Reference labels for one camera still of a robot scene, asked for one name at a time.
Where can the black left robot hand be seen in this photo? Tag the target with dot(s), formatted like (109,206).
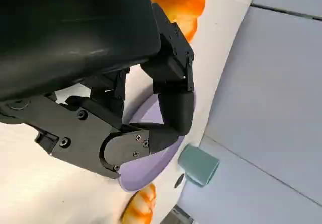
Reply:
(75,32)

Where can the lilac plate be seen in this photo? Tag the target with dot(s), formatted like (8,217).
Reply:
(146,173)

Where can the pale green mug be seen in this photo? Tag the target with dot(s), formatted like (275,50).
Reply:
(198,166)

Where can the round orange white bread roll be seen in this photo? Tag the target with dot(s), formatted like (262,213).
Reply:
(141,206)

